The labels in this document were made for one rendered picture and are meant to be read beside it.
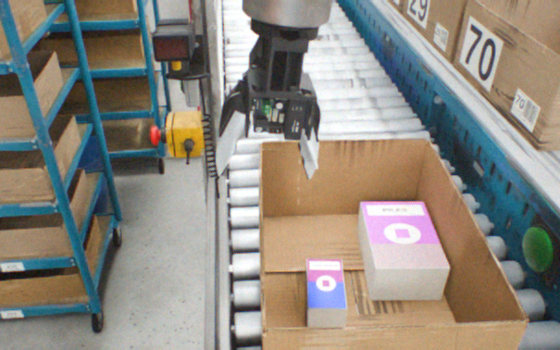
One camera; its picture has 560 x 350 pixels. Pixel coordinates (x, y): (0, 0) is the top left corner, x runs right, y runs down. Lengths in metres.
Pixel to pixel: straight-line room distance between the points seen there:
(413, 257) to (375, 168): 0.19
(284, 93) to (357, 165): 0.40
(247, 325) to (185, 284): 1.11
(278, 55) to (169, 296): 1.42
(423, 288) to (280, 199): 0.29
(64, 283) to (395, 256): 1.16
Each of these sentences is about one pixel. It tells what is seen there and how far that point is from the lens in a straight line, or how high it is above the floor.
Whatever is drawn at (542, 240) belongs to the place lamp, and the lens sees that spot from 0.87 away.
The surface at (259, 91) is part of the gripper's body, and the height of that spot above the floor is 1.13.
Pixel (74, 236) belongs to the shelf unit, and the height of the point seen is 0.43.
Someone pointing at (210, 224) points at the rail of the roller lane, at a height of 0.74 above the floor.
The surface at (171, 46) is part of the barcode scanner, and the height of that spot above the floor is 1.07.
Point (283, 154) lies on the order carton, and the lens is 0.85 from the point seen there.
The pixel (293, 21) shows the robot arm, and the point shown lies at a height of 1.20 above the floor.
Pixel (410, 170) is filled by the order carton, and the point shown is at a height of 0.86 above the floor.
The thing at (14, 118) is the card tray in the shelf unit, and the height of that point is 0.78.
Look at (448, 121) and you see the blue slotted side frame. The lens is 1.25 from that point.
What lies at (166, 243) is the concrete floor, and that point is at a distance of 2.05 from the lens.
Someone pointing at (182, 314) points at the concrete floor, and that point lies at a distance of 1.78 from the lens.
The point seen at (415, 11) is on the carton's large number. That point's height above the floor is 0.93.
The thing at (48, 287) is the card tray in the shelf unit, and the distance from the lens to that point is 1.72.
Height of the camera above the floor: 1.35
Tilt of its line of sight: 35 degrees down
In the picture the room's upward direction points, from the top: straight up
